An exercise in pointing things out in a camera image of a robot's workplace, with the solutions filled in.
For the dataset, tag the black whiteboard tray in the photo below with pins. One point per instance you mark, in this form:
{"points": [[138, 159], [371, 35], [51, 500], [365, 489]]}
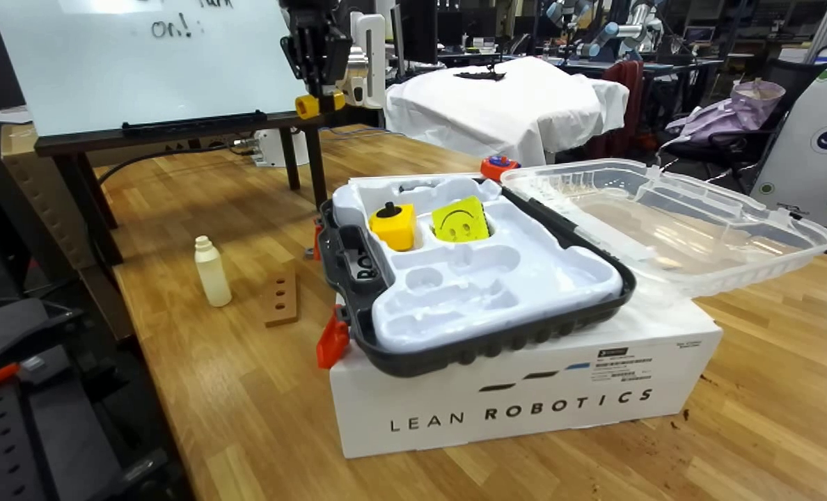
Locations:
{"points": [[193, 128]]}

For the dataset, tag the whiteboard with writing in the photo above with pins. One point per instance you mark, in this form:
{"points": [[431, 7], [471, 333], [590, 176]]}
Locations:
{"points": [[93, 66]]}

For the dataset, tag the cream plastic bottle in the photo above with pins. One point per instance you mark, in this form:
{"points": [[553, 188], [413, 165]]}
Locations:
{"points": [[209, 270]]}

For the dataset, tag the clear plastic case lid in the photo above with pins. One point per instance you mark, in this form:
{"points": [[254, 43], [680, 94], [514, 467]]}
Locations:
{"points": [[666, 226]]}

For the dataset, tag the white machine cabinet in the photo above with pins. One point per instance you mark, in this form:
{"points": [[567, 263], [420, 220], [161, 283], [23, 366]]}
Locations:
{"points": [[794, 170]]}

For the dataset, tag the yellow smiley face piece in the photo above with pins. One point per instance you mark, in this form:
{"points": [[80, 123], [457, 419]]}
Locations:
{"points": [[461, 220]]}

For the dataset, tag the yellow dumbbell shaped object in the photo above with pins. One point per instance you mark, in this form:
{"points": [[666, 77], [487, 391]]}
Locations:
{"points": [[311, 106]]}

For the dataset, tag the wooden block with holes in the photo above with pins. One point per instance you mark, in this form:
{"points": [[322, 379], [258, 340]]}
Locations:
{"points": [[282, 295]]}

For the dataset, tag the white cloth covered table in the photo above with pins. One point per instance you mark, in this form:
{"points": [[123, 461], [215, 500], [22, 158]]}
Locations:
{"points": [[528, 109]]}

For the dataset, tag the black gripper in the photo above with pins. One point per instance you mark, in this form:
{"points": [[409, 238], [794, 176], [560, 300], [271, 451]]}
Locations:
{"points": [[317, 35]]}

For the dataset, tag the yellow black cube piece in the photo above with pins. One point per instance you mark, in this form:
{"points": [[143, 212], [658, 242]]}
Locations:
{"points": [[395, 223]]}

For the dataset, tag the white cardboard Lean Robotics box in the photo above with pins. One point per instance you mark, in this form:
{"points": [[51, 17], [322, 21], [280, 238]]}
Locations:
{"points": [[641, 364]]}

